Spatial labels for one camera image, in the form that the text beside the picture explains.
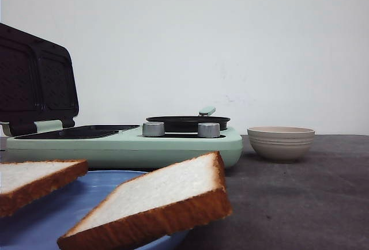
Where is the white bread slice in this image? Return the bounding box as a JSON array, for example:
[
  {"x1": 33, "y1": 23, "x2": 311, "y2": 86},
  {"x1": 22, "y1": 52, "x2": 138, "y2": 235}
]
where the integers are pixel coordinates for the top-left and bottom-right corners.
[
  {"x1": 57, "y1": 151, "x2": 232, "y2": 249},
  {"x1": 1, "y1": 160, "x2": 88, "y2": 218}
]

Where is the mint green breakfast maker base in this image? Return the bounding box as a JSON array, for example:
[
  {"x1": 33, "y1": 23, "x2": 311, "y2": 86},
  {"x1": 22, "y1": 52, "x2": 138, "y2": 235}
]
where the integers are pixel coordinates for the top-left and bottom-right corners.
[{"x1": 1, "y1": 125, "x2": 243, "y2": 169}]

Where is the small black frying pan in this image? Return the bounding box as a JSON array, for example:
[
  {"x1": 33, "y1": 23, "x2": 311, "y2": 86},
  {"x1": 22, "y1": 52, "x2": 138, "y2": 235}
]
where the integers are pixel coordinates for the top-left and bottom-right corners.
[{"x1": 146, "y1": 106, "x2": 231, "y2": 132}]

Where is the right silver control knob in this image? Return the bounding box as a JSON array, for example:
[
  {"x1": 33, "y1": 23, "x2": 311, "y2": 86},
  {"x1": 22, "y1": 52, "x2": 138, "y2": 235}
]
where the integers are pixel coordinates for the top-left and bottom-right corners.
[{"x1": 198, "y1": 123, "x2": 220, "y2": 138}]

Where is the silver control knob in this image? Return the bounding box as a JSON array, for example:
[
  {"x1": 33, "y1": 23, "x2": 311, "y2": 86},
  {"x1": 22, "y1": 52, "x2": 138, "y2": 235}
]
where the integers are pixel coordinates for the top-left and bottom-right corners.
[
  {"x1": 142, "y1": 122, "x2": 165, "y2": 137},
  {"x1": 198, "y1": 123, "x2": 220, "y2": 138}
]

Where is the left silver control knob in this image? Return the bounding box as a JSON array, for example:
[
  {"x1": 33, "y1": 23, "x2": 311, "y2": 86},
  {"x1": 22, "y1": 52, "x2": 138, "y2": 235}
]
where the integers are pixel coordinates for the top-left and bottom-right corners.
[{"x1": 142, "y1": 122, "x2": 165, "y2": 137}]

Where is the beige ceramic bowl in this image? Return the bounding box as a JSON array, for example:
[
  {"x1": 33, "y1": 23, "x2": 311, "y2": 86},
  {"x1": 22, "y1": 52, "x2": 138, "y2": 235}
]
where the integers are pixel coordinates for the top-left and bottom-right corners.
[{"x1": 247, "y1": 126, "x2": 315, "y2": 162}]

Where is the blue plate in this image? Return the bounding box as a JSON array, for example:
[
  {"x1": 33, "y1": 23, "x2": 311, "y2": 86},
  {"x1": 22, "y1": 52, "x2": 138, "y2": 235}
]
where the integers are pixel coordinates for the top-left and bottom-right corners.
[{"x1": 0, "y1": 170, "x2": 190, "y2": 250}]

